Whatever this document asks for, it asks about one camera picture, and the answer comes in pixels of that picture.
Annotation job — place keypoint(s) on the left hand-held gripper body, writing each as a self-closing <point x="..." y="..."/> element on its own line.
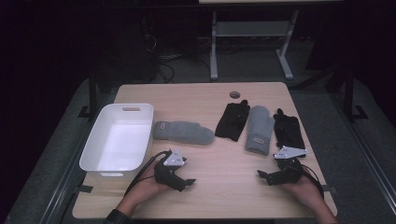
<point x="166" y="174"/>

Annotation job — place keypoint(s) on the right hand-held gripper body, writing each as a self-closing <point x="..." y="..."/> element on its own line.
<point x="288" y="169"/>

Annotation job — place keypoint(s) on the person's left hand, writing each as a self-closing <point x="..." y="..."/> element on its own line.
<point x="146" y="188"/>

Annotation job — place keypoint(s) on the person's right hand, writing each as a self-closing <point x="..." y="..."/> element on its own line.
<point x="303" y="189"/>

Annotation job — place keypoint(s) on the black glove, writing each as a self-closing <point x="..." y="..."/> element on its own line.
<point x="232" y="123"/>
<point x="288" y="132"/>

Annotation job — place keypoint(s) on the grey mitten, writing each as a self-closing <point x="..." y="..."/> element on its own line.
<point x="183" y="132"/>
<point x="260" y="130"/>

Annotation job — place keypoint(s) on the white plastic bin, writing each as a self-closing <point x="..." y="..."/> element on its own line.
<point x="118" y="140"/>

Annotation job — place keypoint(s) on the black metal stand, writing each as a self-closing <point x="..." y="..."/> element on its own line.
<point x="92" y="93"/>
<point x="349" y="93"/>

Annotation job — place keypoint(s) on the grey table bracket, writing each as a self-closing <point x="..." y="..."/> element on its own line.
<point x="330" y="189"/>
<point x="84" y="188"/>

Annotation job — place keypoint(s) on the white metal desk frame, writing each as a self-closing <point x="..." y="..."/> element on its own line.
<point x="214" y="46"/>

